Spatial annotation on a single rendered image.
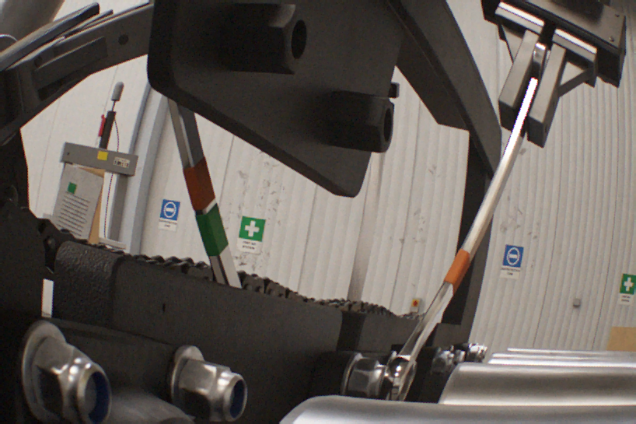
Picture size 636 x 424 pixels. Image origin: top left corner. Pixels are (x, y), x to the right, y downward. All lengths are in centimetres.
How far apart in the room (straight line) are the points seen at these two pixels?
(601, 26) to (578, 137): 1020
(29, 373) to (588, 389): 35
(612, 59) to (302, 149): 28
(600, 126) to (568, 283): 207
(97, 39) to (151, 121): 1127
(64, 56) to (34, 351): 26
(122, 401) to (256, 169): 1104
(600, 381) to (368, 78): 22
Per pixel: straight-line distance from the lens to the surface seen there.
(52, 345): 19
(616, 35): 60
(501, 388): 47
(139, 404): 22
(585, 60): 58
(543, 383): 47
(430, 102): 102
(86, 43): 43
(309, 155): 41
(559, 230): 1058
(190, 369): 27
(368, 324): 56
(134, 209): 1157
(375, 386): 46
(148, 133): 1168
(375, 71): 50
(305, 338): 44
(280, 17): 30
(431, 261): 1068
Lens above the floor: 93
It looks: 5 degrees up
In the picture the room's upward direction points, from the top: 10 degrees clockwise
